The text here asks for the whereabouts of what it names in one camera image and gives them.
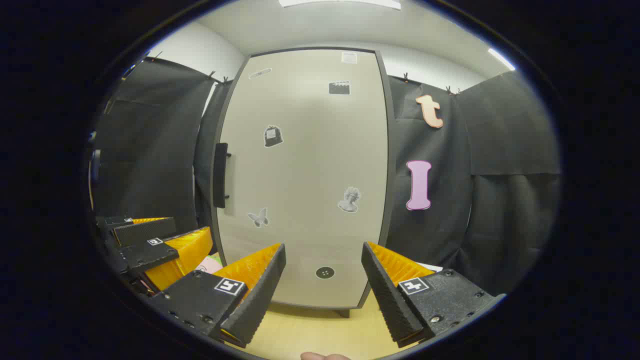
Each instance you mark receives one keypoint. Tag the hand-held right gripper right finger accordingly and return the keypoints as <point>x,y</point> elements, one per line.
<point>385,295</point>

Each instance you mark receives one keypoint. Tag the pink plush toy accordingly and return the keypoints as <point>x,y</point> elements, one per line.
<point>210,265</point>

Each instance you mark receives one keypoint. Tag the ceiling light panel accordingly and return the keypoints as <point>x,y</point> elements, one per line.
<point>501,59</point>
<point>340,3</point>

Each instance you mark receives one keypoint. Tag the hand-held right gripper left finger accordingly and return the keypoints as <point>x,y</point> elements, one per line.
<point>262,295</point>

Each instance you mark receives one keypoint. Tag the dark grey cabinet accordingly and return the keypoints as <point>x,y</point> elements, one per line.
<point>343,313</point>

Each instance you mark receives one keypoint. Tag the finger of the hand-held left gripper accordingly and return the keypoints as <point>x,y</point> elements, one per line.
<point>147,255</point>
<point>145,231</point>

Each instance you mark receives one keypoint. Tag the black backdrop cloth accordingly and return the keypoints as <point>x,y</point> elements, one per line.
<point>500,150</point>

